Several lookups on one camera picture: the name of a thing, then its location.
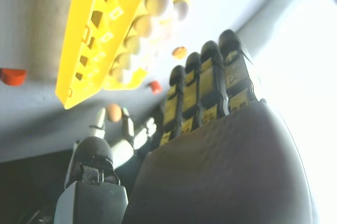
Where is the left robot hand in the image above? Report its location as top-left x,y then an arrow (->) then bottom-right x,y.
54,28 -> 321,224

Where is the brown egg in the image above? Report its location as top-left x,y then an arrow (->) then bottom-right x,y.
106,103 -> 123,123

